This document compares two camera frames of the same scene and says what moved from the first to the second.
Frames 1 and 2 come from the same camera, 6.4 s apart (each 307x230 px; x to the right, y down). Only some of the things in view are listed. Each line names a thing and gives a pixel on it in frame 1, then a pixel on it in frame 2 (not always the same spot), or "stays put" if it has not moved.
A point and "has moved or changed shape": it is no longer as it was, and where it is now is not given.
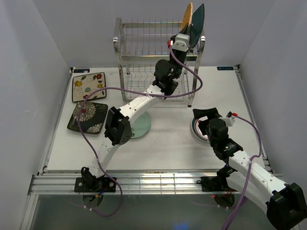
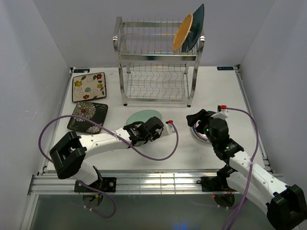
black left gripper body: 179,69 → 151,137
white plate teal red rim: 196,131 stays put
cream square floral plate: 83,85 stays put
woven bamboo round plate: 187,18 has moved or changed shape
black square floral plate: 92,117 stays put
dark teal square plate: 198,19 stays put
